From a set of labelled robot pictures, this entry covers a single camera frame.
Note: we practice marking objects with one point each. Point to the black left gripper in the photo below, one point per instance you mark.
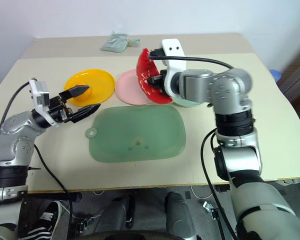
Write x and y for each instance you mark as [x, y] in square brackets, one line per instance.
[60, 110]

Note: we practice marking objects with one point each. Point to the dark rounded shape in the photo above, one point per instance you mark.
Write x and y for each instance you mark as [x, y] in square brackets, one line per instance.
[116, 212]
[180, 215]

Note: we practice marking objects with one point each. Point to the pale green plate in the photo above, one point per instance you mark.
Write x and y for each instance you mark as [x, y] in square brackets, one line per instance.
[187, 103]

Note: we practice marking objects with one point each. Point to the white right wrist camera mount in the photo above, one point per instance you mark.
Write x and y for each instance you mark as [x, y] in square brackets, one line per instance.
[175, 62]

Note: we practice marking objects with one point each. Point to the pale green fabric pouch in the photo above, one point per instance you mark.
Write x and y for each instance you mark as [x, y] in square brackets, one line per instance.
[115, 43]

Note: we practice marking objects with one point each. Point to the brown wooden furniture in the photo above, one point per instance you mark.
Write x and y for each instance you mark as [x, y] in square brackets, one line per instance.
[296, 75]

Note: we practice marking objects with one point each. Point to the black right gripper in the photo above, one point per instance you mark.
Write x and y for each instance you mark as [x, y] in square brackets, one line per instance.
[161, 81]

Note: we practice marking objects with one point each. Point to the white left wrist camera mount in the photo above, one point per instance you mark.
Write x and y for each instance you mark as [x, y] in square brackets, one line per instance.
[41, 96]

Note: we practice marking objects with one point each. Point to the red plate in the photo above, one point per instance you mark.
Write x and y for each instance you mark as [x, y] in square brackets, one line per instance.
[145, 67]

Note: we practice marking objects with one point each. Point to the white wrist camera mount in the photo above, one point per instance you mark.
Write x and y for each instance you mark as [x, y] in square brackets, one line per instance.
[41, 96]
[175, 62]

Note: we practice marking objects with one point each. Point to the translucent green silicone mat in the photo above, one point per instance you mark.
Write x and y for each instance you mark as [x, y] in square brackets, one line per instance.
[140, 130]

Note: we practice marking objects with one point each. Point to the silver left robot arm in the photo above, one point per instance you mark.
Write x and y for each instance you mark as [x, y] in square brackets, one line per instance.
[17, 140]

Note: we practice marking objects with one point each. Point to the black white-striped sneaker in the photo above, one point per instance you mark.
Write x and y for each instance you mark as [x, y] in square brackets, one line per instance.
[43, 220]

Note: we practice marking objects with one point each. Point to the blue round cap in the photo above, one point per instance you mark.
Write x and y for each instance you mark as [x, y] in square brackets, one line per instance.
[275, 75]

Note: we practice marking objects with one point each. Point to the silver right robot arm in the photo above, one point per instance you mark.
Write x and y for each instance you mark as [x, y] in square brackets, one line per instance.
[230, 100]

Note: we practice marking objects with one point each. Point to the yellow plate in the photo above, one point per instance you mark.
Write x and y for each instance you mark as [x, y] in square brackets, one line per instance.
[100, 82]

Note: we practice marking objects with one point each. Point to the pink plate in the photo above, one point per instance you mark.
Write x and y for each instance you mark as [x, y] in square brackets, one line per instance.
[127, 87]

